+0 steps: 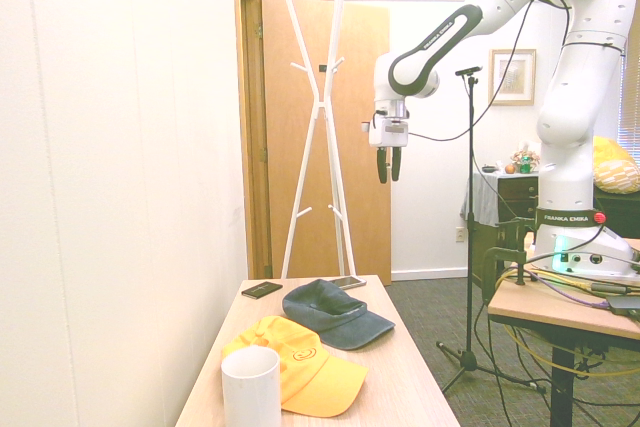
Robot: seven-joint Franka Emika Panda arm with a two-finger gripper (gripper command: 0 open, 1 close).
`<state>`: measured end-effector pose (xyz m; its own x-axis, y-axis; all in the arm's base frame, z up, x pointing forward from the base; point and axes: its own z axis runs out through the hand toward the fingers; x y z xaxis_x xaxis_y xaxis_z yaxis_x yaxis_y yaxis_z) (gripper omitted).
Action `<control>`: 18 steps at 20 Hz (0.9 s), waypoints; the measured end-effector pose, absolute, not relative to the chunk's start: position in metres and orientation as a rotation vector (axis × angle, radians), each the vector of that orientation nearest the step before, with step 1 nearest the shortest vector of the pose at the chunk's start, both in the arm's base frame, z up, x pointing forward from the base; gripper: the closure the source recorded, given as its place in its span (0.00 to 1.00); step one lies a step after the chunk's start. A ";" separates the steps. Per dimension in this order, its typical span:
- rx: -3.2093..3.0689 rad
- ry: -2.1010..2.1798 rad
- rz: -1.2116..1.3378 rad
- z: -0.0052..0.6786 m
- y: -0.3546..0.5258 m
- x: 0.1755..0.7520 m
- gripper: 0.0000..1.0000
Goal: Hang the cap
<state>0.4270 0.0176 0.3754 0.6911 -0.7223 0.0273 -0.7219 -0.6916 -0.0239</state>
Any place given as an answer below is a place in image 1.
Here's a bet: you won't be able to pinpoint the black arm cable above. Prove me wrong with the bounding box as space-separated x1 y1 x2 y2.
407 0 574 142

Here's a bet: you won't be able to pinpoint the purple cable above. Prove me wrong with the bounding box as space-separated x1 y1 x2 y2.
522 270 624 312

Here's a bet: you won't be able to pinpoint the black tripod stand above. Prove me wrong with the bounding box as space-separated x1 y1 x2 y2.
435 74 547 395

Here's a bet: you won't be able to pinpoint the yellow smiley baseball cap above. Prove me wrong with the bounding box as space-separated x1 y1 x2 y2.
221 315 370 419

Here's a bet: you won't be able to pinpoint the white cylindrical mug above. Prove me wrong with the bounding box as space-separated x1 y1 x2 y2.
221 346 283 427

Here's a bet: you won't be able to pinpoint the brown wooden door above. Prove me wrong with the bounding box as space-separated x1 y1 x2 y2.
260 0 393 280

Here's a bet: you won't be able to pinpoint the yellow cable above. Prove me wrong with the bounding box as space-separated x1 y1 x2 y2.
493 266 640 379

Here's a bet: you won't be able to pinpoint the plain yellow pillow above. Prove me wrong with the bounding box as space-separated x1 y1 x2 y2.
592 135 636 168

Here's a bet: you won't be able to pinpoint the decorative flower figurine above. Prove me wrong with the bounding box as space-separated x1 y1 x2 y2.
511 140 542 171

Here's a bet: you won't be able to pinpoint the dark wooden dresser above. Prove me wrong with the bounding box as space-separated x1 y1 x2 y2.
496 172 542 224

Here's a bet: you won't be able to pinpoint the framed wall picture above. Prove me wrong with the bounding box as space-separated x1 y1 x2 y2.
488 48 538 108

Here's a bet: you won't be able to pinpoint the black metal clamp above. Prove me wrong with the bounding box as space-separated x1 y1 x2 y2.
480 215 532 306

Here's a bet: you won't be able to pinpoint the window blinds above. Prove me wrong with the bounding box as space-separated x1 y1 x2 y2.
617 0 640 144

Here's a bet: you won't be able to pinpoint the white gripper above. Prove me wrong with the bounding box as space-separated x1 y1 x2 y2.
368 115 412 185

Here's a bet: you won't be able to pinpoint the black flat device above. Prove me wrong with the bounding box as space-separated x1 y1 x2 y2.
606 295 640 318

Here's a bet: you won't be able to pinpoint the gray cloth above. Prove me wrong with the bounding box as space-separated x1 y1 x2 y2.
459 171 502 226

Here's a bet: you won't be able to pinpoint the wooden door frame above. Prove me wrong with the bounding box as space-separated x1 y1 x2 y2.
232 0 274 281

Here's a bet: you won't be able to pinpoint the white wooden coat rack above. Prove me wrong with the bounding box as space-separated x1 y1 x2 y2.
276 0 358 280

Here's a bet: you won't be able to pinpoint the navy blue baseball cap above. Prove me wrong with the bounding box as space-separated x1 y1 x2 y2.
282 279 397 352

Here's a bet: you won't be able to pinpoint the yellow patterned cushion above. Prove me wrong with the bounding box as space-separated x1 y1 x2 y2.
593 158 640 194

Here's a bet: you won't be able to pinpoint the silver smartphone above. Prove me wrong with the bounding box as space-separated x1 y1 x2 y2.
327 275 367 292

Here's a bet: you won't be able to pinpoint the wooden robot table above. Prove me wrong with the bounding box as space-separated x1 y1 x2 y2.
486 236 640 427

